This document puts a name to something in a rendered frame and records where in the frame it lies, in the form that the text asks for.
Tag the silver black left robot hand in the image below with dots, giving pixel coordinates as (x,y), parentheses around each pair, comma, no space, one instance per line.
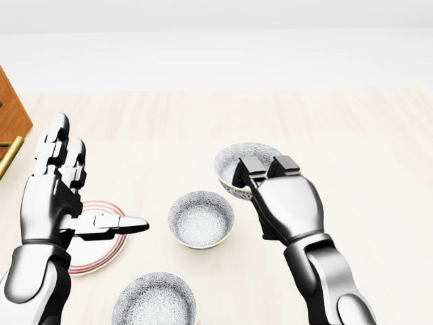
(37,206)

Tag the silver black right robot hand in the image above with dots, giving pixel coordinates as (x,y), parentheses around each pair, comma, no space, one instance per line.
(287,199)

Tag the grey patterned bowl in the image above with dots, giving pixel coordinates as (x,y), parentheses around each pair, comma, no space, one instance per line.
(154,301)
(233,159)
(201,220)

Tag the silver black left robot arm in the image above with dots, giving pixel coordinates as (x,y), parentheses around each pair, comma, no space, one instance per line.
(34,281)

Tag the white plate with red rings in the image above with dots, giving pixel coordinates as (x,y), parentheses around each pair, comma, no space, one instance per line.
(98,250)

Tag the wooden cabinet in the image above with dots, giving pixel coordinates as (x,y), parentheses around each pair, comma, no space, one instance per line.
(10,111)

